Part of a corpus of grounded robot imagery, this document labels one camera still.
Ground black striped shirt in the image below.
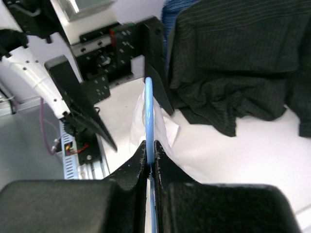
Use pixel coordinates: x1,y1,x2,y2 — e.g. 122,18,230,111
162,0,311,137

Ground blue checked shirt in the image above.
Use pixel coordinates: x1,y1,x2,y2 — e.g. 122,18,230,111
161,0,197,68

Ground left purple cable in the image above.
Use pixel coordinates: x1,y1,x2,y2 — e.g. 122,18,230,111
12,97,61,156

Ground slotted cable duct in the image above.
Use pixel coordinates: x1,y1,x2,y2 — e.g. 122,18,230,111
59,121,79,180

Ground light blue wire hanger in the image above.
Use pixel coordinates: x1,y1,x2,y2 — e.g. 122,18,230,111
145,77,157,233

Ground aluminium mounting rail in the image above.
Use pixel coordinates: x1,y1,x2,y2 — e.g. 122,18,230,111
77,142,110,180

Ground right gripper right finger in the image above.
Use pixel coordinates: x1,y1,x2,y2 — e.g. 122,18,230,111
154,141,301,233

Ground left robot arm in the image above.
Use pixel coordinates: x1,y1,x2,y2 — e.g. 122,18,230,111
0,0,174,149

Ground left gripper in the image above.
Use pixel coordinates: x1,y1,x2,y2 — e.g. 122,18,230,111
45,17,174,151

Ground white shirt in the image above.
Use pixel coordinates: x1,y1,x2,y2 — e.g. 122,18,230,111
130,89,209,233

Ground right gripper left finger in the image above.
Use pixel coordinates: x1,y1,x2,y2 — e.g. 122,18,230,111
0,142,148,233

